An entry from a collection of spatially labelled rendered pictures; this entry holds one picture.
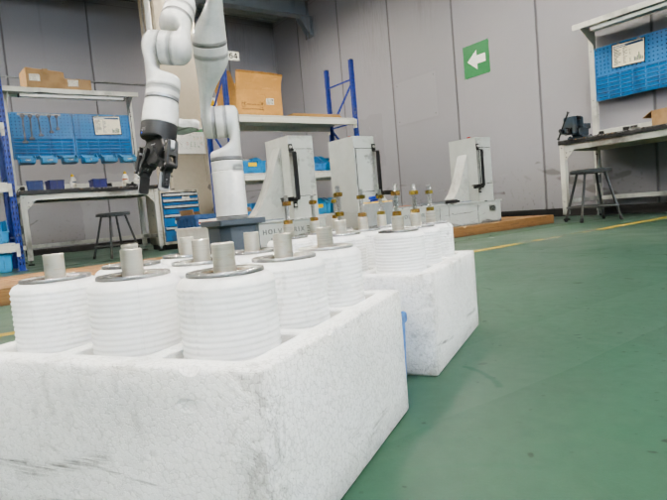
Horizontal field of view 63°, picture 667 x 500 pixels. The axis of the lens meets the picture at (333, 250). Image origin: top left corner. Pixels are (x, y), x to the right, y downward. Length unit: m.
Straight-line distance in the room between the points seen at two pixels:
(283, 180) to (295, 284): 3.02
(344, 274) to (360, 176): 3.15
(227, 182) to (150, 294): 1.04
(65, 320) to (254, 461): 0.29
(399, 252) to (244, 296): 0.53
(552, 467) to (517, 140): 6.33
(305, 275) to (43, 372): 0.28
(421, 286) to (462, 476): 0.39
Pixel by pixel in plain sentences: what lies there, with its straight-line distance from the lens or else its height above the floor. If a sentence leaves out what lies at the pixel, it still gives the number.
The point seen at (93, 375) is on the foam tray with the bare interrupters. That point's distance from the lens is 0.57.
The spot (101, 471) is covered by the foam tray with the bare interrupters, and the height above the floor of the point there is 0.07.
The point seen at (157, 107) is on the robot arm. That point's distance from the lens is 1.22.
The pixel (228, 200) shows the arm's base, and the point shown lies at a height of 0.35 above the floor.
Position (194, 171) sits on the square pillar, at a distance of 7.62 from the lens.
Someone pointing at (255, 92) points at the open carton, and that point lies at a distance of 6.57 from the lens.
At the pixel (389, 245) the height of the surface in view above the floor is 0.23.
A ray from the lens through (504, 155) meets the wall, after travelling 7.00.
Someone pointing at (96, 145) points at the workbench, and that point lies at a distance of 7.14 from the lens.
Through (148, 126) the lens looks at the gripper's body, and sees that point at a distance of 1.21.
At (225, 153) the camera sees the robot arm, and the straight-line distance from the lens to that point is 1.60.
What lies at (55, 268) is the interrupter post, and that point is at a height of 0.27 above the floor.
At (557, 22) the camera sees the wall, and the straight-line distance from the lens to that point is 6.80.
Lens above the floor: 0.30
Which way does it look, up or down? 4 degrees down
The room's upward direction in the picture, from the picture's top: 5 degrees counter-clockwise
